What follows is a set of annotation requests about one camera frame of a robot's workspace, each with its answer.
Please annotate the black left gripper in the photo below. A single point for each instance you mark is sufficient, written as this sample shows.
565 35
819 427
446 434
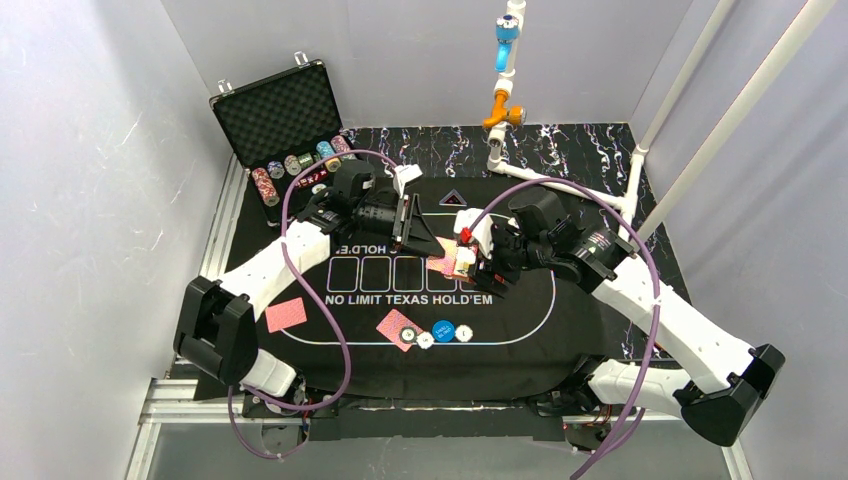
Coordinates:
403 221

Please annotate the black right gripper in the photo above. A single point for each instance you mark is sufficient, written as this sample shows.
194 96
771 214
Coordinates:
502 247

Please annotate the white grey poker chip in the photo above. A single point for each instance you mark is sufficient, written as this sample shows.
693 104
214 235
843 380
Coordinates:
463 333

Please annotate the blue small blind button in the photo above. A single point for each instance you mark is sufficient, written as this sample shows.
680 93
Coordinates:
443 331

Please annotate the red backed playing card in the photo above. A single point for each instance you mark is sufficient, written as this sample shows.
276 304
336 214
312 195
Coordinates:
391 325

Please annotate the red playing card box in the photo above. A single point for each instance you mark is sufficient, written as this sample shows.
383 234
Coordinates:
464 261

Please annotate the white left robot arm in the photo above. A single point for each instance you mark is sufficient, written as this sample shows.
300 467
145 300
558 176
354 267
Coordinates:
216 329

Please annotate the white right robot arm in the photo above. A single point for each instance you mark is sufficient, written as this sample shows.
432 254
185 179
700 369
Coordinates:
719 382

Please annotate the triangular all-in button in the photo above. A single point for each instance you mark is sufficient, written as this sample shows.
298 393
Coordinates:
453 199

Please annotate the black poker table mat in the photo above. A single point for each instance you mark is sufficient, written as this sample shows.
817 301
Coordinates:
522 344

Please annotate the pink green chip stack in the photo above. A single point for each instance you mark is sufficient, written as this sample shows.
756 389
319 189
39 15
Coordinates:
341 146

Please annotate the blue chip stack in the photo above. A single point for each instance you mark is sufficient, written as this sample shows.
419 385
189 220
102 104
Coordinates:
327 153

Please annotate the red poker chip stack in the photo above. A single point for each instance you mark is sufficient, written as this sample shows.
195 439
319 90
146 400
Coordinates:
265 187

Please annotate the black aluminium chip case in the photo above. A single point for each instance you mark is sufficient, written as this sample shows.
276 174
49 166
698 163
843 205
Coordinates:
285 114

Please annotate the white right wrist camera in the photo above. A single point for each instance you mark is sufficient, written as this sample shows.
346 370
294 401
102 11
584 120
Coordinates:
474 227

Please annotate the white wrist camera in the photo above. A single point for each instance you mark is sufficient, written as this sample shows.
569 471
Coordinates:
404 176
474 227

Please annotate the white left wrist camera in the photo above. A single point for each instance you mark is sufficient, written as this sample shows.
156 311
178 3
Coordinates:
404 176

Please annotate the white pvc pipe frame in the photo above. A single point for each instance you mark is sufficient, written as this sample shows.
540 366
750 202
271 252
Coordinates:
602 78

